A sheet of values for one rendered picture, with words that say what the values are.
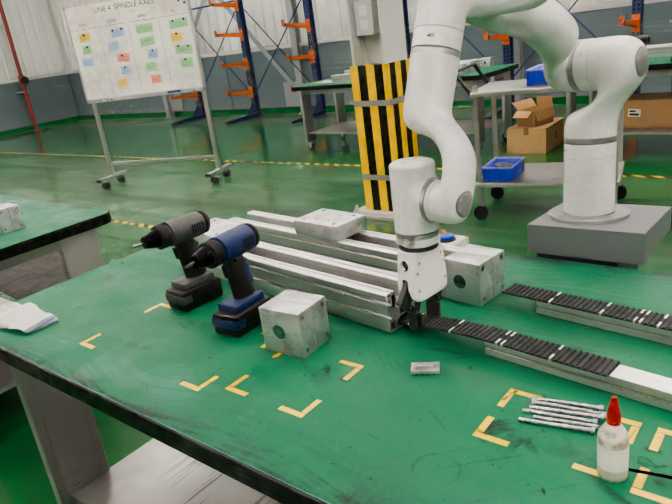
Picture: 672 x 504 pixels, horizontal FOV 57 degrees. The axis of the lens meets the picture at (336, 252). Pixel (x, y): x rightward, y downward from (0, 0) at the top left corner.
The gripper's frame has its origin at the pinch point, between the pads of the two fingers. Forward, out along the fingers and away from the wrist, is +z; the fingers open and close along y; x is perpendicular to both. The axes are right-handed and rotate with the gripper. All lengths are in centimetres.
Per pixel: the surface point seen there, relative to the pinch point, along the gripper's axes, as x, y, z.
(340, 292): 18.4, -4.8, -3.1
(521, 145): 232, 453, 72
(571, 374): -31.1, -2.0, 1.9
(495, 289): -3.8, 19.9, 1.3
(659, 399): -44.3, -1.4, 2.1
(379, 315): 8.6, -4.0, 0.3
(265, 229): 67, 14, -5
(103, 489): 89, -42, 59
